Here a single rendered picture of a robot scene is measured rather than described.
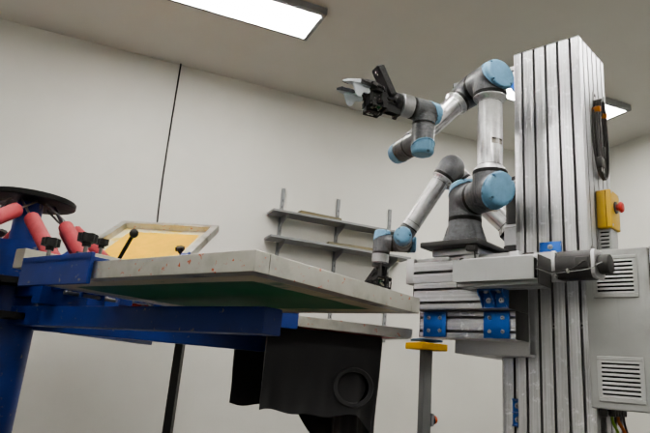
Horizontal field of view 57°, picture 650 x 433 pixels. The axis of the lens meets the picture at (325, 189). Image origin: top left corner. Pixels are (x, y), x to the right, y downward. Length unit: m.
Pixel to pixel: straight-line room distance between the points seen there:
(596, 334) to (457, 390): 3.41
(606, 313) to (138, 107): 3.62
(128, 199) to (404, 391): 2.59
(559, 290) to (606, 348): 0.24
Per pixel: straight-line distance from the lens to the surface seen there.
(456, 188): 2.18
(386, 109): 1.95
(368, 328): 2.35
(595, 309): 2.04
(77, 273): 1.44
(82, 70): 4.81
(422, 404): 2.66
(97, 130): 4.65
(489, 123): 2.15
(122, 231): 3.66
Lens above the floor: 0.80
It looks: 17 degrees up
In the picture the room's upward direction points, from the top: 5 degrees clockwise
